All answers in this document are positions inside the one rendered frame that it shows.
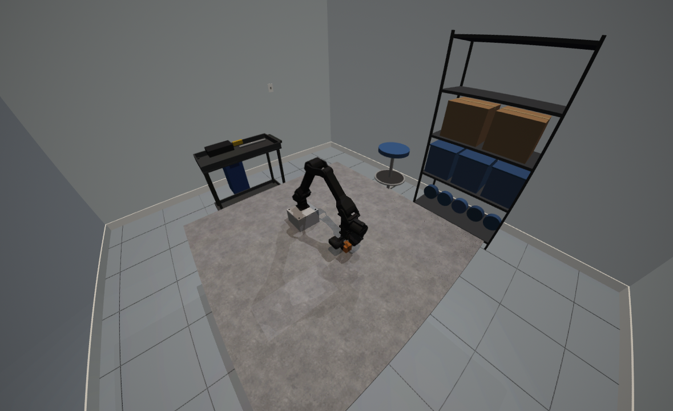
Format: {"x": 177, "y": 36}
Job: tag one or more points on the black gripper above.
{"x": 337, "y": 243}

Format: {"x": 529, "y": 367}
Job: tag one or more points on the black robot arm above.
{"x": 344, "y": 204}

